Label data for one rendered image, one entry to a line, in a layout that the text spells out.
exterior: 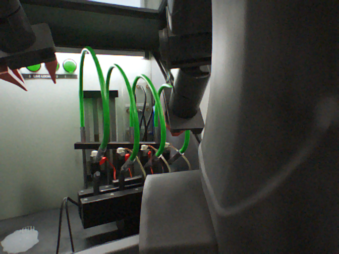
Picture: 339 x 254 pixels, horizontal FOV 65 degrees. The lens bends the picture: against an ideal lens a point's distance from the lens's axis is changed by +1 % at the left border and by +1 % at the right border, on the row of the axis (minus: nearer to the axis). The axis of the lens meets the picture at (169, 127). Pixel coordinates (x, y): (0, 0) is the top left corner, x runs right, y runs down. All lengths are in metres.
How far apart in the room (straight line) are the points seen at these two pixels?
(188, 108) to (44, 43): 0.25
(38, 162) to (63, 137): 0.13
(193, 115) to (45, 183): 0.78
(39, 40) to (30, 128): 0.64
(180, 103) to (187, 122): 0.04
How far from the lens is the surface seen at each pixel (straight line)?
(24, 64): 0.49
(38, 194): 1.16
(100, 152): 0.72
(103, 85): 0.66
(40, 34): 0.50
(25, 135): 1.09
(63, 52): 1.06
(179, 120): 0.49
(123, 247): 0.68
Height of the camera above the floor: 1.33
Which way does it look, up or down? 10 degrees down
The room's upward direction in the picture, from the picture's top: straight up
